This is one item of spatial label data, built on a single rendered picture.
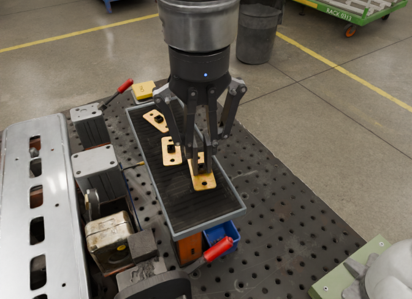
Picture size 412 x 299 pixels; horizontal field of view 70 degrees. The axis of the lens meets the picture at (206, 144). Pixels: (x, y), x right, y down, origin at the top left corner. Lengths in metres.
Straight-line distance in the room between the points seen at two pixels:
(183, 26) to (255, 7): 2.66
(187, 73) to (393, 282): 0.64
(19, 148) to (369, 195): 1.98
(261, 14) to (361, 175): 1.65
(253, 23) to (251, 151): 1.95
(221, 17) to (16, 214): 0.69
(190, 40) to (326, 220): 0.92
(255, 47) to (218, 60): 2.82
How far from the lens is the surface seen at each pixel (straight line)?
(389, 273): 0.82
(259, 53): 3.21
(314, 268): 1.04
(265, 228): 1.06
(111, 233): 0.64
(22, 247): 0.79
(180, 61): 0.35
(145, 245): 0.59
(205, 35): 0.32
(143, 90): 0.81
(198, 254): 0.96
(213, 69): 0.35
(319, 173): 2.23
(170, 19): 0.33
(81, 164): 0.73
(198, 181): 0.51
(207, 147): 0.46
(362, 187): 2.27
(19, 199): 0.88
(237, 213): 0.53
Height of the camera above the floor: 1.61
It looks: 45 degrees down
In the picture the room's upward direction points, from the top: straight up
